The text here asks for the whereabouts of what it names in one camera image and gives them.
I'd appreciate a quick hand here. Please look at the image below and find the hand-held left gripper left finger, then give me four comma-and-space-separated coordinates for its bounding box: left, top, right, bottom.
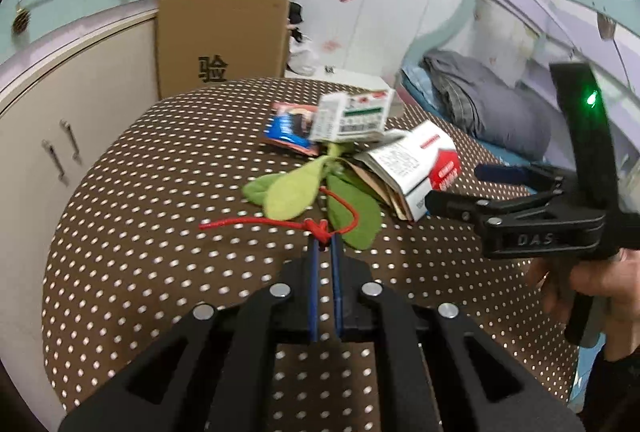
59, 235, 321, 432

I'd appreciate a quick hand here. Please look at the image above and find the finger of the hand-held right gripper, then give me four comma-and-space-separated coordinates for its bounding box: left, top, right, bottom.
474, 163, 568, 200
425, 189, 488, 225

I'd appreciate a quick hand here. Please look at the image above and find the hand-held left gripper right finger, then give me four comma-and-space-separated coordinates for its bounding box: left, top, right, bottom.
331, 235, 585, 432

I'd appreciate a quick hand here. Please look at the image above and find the white red cardboard box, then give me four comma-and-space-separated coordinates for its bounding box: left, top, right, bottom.
352, 119, 460, 223

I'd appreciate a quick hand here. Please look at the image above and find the green felt leaves red cord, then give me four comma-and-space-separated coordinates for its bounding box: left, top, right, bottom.
199, 145, 383, 250

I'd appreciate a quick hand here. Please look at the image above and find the white green small box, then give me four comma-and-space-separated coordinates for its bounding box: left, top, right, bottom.
310, 90, 397, 144

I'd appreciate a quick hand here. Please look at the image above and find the blue snack packet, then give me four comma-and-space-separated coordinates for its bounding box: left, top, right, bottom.
264, 101, 323, 157

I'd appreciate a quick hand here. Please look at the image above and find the person's right forearm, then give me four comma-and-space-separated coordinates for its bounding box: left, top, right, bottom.
582, 352, 640, 432

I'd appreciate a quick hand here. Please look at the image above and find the person's right hand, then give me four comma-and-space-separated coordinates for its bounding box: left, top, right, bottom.
524, 246, 640, 363

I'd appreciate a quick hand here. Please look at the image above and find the grey blanket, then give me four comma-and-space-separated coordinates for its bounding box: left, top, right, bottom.
422, 50, 553, 160

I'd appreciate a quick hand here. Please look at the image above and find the plaid grey bedding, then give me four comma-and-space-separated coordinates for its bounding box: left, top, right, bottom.
440, 75, 476, 128

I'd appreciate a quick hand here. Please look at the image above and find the white step platform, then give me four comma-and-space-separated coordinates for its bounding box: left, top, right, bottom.
285, 65, 396, 90

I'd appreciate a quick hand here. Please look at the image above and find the brown hanging pouch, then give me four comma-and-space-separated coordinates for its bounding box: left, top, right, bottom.
597, 12, 617, 40

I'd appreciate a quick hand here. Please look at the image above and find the round brown polka dot table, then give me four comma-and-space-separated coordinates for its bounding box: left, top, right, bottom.
42, 76, 581, 432

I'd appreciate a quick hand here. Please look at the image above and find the small white plastic bag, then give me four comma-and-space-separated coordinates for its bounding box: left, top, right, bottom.
287, 35, 321, 74

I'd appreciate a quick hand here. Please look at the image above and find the black clothes pile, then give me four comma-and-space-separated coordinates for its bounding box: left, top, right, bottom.
287, 1, 304, 44

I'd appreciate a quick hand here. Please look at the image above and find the large brown cardboard box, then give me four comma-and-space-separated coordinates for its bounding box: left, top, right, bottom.
156, 0, 291, 99

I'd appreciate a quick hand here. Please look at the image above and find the low white cabinet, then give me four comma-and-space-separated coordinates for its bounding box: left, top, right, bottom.
0, 0, 161, 428

